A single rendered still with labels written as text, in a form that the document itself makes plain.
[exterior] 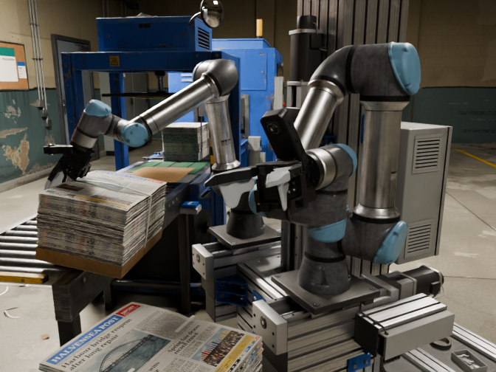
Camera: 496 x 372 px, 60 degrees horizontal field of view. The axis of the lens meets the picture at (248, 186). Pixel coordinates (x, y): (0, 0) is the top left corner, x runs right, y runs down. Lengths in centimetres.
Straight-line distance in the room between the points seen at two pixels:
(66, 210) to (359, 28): 103
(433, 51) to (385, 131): 919
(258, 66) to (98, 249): 363
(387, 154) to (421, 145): 46
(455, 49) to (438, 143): 880
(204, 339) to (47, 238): 67
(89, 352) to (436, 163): 120
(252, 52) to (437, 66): 611
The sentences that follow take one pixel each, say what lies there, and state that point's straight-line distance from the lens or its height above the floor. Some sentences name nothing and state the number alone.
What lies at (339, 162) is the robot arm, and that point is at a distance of 82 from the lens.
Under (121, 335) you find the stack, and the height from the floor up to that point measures 83.
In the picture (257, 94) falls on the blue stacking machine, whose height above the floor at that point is 126.
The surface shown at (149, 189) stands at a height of 101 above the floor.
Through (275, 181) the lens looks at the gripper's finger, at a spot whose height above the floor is 124.
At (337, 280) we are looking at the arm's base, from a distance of 121.
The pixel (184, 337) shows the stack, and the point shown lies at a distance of 101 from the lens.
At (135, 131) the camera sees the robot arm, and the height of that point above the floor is 123.
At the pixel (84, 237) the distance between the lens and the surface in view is 141.
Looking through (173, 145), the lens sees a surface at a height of 92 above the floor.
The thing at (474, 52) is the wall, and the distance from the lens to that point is 1046.
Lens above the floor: 137
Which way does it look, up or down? 13 degrees down
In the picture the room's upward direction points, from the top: straight up
